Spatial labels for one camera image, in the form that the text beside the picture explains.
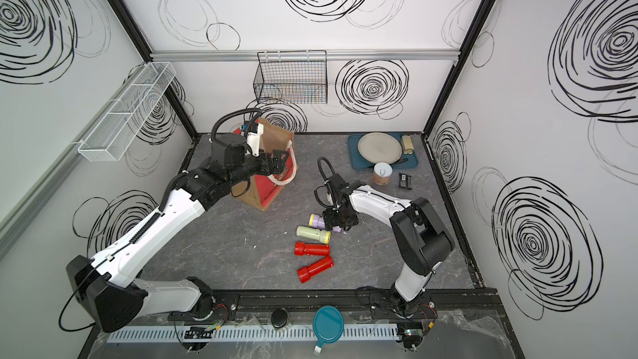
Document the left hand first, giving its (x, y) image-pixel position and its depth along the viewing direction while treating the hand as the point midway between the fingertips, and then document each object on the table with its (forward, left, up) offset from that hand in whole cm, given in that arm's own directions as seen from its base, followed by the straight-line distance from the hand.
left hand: (276, 152), depth 73 cm
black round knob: (-39, -4, -21) cm, 44 cm away
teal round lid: (-40, -17, -23) cm, 49 cm away
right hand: (-10, -19, -29) cm, 36 cm away
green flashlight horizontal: (-14, -15, -27) cm, 34 cm away
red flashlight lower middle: (-19, -8, -27) cm, 34 cm away
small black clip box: (+11, -48, -29) cm, 58 cm away
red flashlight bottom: (-24, -14, -28) cm, 39 cm away
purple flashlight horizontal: (-9, -13, -28) cm, 32 cm away
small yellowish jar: (+28, -52, -26) cm, 64 cm away
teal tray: (+23, -51, -30) cm, 63 cm away
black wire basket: (+62, 0, -13) cm, 64 cm away
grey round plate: (+28, -40, -28) cm, 56 cm away
